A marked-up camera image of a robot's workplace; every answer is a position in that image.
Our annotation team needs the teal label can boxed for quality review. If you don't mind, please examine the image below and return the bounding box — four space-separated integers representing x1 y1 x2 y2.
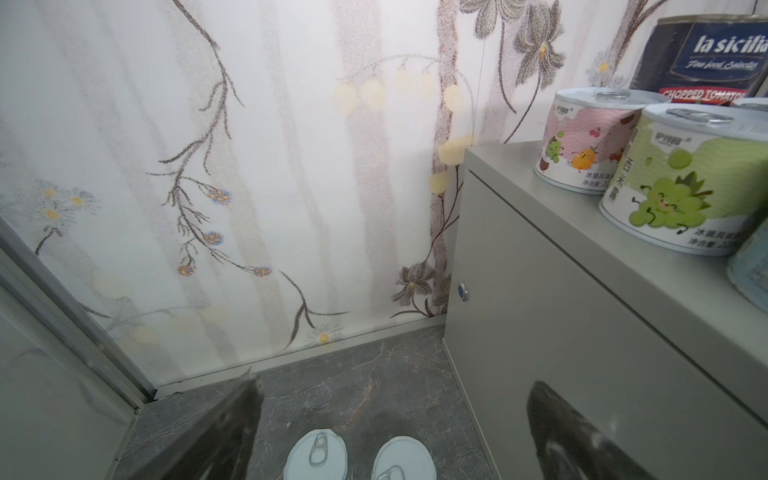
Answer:
727 220 768 312

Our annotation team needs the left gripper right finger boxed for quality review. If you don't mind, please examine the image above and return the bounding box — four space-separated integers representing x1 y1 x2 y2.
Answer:
527 381 652 479

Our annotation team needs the blue red tomato can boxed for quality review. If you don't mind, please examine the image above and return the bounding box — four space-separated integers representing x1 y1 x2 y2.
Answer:
630 15 767 105

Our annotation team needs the pink white can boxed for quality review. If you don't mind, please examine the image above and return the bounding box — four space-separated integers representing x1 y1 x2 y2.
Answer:
534 87 671 195

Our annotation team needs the yellow label can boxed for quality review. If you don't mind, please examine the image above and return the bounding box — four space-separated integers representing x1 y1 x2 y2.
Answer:
730 97 768 113

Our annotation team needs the green label can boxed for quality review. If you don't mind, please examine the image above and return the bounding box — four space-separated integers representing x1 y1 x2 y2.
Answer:
599 103 767 257

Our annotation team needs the grey metal cabinet box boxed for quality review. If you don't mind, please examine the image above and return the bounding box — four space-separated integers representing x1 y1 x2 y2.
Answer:
443 142 767 479

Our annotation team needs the dark label can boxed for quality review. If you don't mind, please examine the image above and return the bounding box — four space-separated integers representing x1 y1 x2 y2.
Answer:
283 429 348 480

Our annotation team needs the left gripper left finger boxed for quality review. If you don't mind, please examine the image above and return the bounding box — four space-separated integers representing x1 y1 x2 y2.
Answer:
131 374 264 479

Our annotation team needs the pink label can left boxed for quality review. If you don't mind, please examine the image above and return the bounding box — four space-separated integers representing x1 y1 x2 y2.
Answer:
371 436 437 480

